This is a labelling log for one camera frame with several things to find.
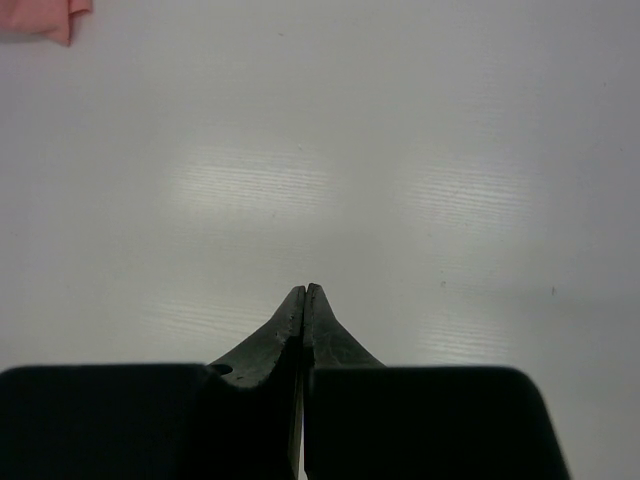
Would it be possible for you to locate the pink t shirt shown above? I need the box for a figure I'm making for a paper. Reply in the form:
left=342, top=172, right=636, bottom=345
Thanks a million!
left=1, top=0, right=93, bottom=47

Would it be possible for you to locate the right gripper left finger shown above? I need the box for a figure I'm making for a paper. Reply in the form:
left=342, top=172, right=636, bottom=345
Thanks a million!
left=209, top=286, right=306, bottom=479

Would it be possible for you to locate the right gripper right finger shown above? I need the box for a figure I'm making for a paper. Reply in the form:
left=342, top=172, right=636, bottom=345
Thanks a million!
left=302, top=283, right=385, bottom=479

